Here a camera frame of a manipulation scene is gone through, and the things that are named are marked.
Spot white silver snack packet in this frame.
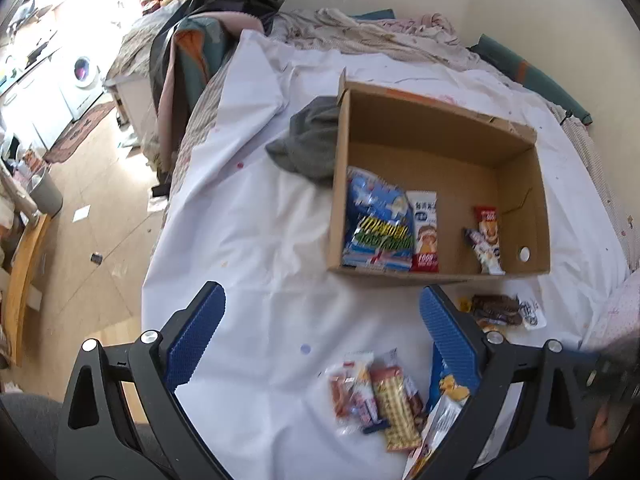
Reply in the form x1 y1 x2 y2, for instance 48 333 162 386
402 394 463 480

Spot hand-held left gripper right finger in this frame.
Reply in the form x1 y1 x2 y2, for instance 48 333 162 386
415 285 596 480

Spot dotted mattress cover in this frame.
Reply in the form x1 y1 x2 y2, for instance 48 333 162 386
545 100 640 271

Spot white bed sheet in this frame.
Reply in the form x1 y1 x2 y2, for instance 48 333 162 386
141 30 631 480

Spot cardboard box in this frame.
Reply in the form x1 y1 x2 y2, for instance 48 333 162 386
327 67 552 286

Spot kitchen counter cabinets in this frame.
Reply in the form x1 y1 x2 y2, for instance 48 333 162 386
0 0 68 151

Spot printed plastic bag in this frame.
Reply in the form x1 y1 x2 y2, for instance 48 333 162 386
15 152 46 181

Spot large blue snack bag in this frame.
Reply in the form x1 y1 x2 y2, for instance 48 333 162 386
342 166 416 272

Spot white washing machine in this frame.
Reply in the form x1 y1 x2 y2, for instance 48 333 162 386
60 47 103 121

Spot small red snack packet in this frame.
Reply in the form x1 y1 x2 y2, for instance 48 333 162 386
474 205 502 261

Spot folded bedding pile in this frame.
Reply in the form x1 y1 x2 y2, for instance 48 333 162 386
155 12 261 171

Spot white and red snack packet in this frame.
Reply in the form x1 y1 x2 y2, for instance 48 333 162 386
405 190 441 273

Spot orange biscuit packet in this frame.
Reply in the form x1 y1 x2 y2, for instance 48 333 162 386
369 366 423 453

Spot grey cloth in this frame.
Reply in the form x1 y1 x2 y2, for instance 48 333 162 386
265 96 342 191

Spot patterned floor rug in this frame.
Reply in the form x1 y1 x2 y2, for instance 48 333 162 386
44 101 116 163

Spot purple and white snack bar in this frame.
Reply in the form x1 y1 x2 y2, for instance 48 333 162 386
462 227 506 275

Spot white low cabinet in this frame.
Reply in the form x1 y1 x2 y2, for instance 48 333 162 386
105 72 161 161

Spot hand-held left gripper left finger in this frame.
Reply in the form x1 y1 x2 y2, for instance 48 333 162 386
55 281 236 480

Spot red and clear candy packet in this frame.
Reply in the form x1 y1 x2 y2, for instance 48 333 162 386
342 352 379 427

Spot white packet with black print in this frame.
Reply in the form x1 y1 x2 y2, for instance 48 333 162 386
517 299 544 331

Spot grey trash bin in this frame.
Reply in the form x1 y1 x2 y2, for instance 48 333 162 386
27 166 64 218

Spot person's grey trouser leg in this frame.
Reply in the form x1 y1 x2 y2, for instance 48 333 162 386
0 392 166 480

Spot crumpled floral quilt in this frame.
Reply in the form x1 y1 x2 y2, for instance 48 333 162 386
272 7 501 68

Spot wooden chair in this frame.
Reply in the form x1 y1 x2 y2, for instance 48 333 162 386
0 212 53 366

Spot red sausage packet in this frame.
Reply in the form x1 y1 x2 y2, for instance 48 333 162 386
324 367 354 422

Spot brown chocolate wrapper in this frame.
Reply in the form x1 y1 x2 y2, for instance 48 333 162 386
474 310 524 329
471 294 521 313

